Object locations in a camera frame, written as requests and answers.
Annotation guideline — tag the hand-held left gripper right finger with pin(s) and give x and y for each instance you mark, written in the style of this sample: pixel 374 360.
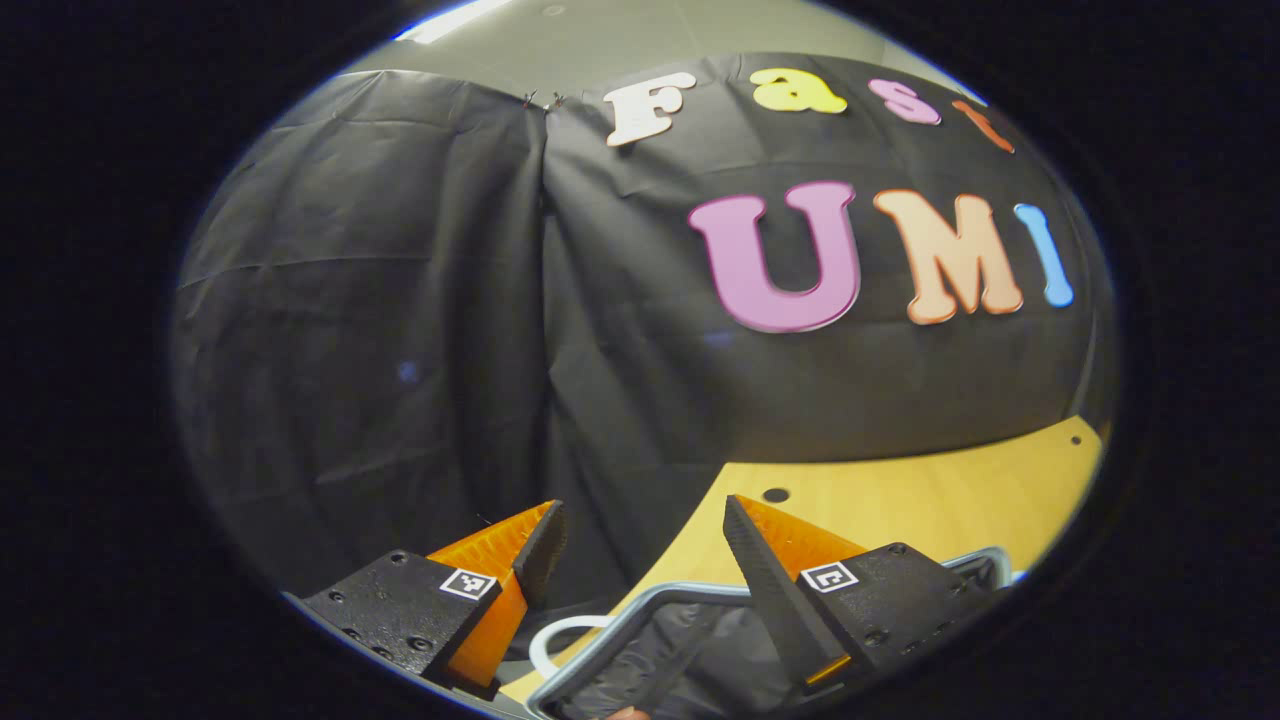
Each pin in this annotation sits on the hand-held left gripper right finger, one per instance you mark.
pixel 770 600

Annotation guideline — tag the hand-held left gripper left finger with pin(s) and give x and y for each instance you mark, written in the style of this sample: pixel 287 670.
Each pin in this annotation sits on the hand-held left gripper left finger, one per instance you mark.
pixel 545 545

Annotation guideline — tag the black backdrop cloth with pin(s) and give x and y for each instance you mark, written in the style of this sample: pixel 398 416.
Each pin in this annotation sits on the black backdrop cloth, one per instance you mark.
pixel 400 300

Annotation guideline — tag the ceiling light panel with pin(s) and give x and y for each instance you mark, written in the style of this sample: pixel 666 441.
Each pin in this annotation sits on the ceiling light panel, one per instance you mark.
pixel 450 20

